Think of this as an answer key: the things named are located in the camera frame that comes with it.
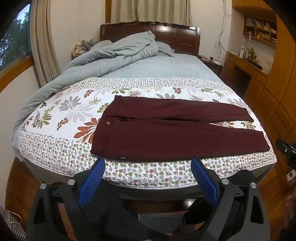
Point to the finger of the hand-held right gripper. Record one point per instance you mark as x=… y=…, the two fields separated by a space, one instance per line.
x=285 y=147

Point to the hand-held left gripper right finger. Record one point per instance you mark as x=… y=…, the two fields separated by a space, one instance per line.
x=204 y=182

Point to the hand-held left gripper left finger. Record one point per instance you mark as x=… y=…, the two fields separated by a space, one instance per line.
x=92 y=183

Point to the maroon pants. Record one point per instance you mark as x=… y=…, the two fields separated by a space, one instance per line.
x=161 y=139

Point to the person's black-trousered legs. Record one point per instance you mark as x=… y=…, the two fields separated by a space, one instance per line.
x=108 y=215

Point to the floral quilted bedspread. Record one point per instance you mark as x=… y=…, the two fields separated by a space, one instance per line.
x=69 y=143

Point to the grey-blue floor rug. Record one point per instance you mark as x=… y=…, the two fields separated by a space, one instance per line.
x=161 y=222

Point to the wooden desk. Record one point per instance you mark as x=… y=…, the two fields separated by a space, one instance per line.
x=245 y=69

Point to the striped bag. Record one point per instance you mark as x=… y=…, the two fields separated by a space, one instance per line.
x=16 y=229

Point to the white bottle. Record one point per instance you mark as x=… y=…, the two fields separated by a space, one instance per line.
x=241 y=52

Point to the wooden nightstand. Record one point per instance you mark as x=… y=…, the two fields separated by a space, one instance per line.
x=211 y=66

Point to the light blue bed sheet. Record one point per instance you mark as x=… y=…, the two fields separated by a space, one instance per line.
x=173 y=67

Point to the grey-blue comforter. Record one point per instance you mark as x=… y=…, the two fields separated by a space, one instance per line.
x=104 y=60

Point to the pile of clothes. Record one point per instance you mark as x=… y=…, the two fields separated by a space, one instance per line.
x=81 y=48

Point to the long beige curtain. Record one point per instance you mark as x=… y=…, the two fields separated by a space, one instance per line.
x=45 y=41

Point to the dark wooden headboard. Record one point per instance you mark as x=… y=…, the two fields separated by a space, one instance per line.
x=175 y=34

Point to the short beige curtain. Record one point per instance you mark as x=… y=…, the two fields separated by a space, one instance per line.
x=150 y=11

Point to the wooden wall shelf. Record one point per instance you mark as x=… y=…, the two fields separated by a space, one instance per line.
x=260 y=30

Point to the window with wooden frame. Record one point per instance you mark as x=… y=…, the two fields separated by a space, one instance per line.
x=13 y=37

